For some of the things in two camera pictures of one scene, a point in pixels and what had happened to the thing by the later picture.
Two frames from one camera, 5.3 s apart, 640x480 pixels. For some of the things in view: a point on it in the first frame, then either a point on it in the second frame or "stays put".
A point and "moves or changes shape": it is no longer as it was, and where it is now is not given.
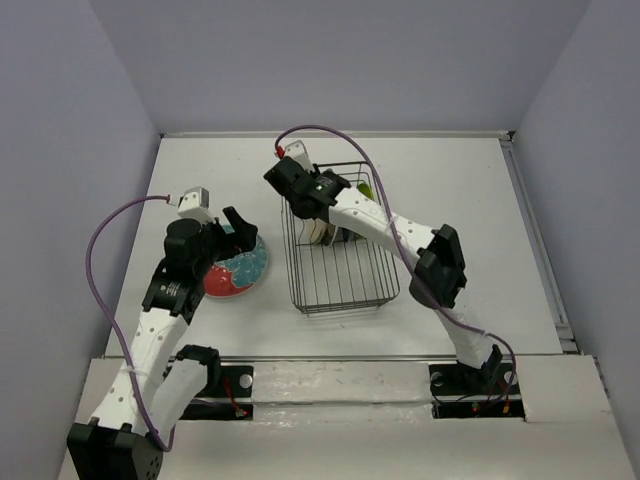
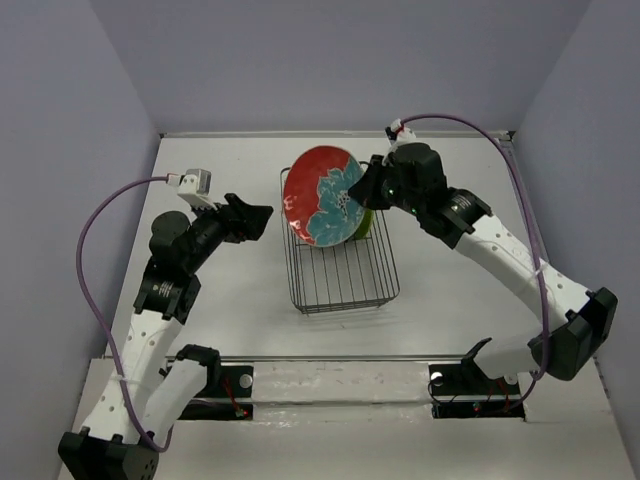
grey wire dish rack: (332, 269) stays put
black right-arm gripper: (316, 173) to (365, 190)
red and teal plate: (237, 274) moves or changes shape
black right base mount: (459, 391) stays put
